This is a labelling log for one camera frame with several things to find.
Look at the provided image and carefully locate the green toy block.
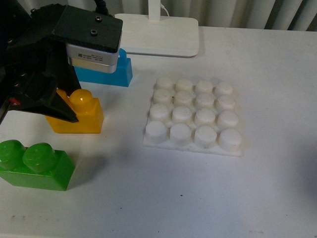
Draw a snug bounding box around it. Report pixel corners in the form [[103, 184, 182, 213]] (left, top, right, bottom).
[[0, 140, 75, 191]]

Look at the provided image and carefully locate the yellow toy block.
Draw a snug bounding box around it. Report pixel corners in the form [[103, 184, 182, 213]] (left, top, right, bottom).
[[46, 89, 104, 133]]

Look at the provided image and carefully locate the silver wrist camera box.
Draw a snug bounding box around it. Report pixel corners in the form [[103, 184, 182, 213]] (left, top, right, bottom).
[[54, 26, 122, 73]]

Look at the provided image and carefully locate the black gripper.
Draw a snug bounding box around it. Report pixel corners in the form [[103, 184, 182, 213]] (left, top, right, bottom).
[[0, 0, 123, 122]]

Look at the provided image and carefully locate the white lamp cable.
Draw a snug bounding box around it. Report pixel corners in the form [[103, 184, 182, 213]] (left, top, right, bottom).
[[159, 2, 170, 17]]

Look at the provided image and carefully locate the white desk lamp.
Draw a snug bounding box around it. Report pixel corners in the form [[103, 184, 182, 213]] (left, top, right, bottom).
[[115, 0, 199, 58]]

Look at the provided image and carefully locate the white studded base plate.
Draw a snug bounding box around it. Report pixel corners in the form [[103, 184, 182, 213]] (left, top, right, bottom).
[[143, 76, 243, 157]]

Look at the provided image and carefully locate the blue toy block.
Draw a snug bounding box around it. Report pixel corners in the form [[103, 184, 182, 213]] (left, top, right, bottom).
[[75, 49, 133, 87]]

